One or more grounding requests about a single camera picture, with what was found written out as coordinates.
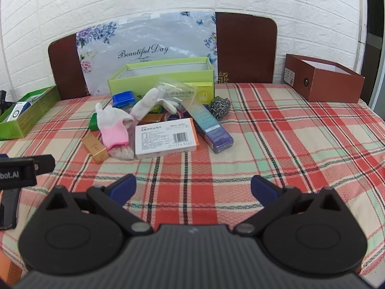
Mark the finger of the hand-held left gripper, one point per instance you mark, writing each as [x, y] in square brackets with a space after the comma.
[45, 164]

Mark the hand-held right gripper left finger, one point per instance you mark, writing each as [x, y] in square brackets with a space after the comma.
[124, 186]

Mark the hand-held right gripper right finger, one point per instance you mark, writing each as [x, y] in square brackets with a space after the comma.
[262, 188]

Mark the white orange medicine box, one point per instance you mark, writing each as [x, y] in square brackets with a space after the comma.
[165, 141]

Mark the white glove pink cuff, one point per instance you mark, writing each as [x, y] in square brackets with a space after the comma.
[114, 126]

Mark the small green box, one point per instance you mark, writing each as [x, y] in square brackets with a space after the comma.
[93, 123]

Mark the purple gradient long box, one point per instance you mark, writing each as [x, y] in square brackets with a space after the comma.
[213, 132]

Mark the blue tin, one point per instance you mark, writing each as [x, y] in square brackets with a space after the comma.
[123, 98]

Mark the red tape roll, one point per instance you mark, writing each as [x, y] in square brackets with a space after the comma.
[181, 113]

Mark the light green box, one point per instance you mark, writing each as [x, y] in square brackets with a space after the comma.
[126, 84]

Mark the clear plastic cup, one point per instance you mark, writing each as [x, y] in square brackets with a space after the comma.
[177, 91]

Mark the yellow green medicine box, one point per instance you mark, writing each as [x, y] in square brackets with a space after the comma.
[204, 94]

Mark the plaid bed sheet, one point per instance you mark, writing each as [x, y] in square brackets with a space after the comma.
[270, 156]

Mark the dark green open box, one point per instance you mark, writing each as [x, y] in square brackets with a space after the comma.
[36, 111]

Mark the white blue small box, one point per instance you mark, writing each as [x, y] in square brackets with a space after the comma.
[18, 111]

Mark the black stand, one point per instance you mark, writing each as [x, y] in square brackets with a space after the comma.
[3, 102]

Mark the steel wool scrubber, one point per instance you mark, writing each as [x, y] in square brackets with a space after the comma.
[221, 107]

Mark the brown cardboard box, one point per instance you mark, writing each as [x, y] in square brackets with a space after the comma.
[331, 87]

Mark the brown wooden headboard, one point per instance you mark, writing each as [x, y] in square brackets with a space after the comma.
[243, 48]

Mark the floral Beautiful Day bag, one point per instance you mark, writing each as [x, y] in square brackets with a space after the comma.
[150, 36]

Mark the brown wooden bed frame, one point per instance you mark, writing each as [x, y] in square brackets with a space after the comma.
[9, 268]

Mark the grey window frame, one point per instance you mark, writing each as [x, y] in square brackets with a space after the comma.
[373, 36]

